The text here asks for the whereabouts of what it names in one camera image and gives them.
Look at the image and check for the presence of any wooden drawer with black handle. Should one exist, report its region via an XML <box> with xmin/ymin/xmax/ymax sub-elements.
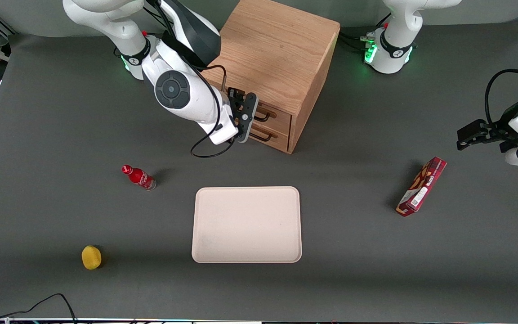
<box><xmin>254</xmin><ymin>100</ymin><xmax>293</xmax><ymax>134</ymax></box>
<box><xmin>246</xmin><ymin>122</ymin><xmax>292</xmax><ymax>153</ymax></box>

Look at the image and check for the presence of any wooden drawer cabinet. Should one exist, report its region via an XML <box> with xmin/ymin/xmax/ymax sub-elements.
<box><xmin>203</xmin><ymin>0</ymin><xmax>341</xmax><ymax>154</ymax></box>

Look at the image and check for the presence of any red snack box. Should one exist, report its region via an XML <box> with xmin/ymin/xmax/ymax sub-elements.
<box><xmin>396</xmin><ymin>156</ymin><xmax>448</xmax><ymax>218</ymax></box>

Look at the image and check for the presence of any red cola bottle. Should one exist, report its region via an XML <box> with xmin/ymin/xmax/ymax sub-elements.
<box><xmin>121</xmin><ymin>164</ymin><xmax>157</xmax><ymax>191</ymax></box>

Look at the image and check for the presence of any cream rectangular tray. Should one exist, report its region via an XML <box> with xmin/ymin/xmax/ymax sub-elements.
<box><xmin>191</xmin><ymin>186</ymin><xmax>303</xmax><ymax>264</ymax></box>

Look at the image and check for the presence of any yellow lemon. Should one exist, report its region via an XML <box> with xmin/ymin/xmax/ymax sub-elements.
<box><xmin>81</xmin><ymin>245</ymin><xmax>103</xmax><ymax>270</ymax></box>

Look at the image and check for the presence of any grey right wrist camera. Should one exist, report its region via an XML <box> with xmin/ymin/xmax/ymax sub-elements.
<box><xmin>236</xmin><ymin>92</ymin><xmax>260</xmax><ymax>144</ymax></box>

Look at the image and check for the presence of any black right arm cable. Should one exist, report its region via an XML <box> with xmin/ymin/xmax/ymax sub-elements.
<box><xmin>190</xmin><ymin>64</ymin><xmax>238</xmax><ymax>158</ymax></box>

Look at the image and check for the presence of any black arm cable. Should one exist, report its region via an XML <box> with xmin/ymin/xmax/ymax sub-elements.
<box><xmin>485</xmin><ymin>68</ymin><xmax>518</xmax><ymax>127</ymax></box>
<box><xmin>190</xmin><ymin>64</ymin><xmax>238</xmax><ymax>158</ymax></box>

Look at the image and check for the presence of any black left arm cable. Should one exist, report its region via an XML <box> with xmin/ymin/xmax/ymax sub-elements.
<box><xmin>485</xmin><ymin>68</ymin><xmax>518</xmax><ymax>127</ymax></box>

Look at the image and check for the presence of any black base cable bundle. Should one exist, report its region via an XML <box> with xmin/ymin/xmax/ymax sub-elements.
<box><xmin>338</xmin><ymin>13</ymin><xmax>392</xmax><ymax>54</ymax></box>

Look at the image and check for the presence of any black cable on table edge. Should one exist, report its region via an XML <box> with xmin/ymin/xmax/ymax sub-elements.
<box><xmin>0</xmin><ymin>293</ymin><xmax>78</xmax><ymax>324</ymax></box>

